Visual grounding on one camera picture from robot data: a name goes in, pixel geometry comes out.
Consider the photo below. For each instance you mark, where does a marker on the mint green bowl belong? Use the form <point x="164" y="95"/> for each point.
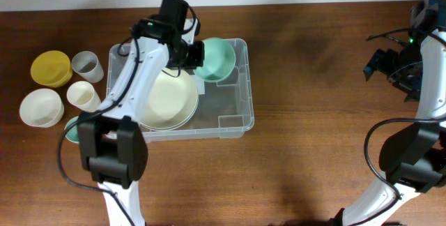
<point x="219" y="60"/>

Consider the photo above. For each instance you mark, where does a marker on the cream cup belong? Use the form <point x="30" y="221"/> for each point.
<point x="82" y="95"/>

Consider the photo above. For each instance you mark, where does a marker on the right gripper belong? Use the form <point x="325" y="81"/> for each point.
<point x="380" y="61"/>

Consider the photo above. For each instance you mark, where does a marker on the yellow bowl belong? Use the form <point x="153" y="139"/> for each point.
<point x="51" y="69"/>

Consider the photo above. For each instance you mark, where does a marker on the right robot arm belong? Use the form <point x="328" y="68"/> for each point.
<point x="411" y="161"/>

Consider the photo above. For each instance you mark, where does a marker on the grey cup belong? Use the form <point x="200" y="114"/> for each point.
<point x="87" y="65"/>

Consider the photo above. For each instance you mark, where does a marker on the white bowl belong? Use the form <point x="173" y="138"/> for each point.
<point x="42" y="108"/>

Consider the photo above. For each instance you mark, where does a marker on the clear plastic storage container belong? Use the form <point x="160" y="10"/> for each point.
<point x="224" y="111"/>

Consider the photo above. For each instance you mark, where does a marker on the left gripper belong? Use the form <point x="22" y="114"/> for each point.
<point x="197" y="61"/>

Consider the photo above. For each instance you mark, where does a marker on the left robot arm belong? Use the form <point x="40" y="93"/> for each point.
<point x="111" y="143"/>

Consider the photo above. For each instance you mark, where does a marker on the mint green cup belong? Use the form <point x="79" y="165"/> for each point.
<point x="72" y="134"/>

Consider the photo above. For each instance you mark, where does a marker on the cream plate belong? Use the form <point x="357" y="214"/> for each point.
<point x="171" y="86"/>
<point x="168" y="115"/>

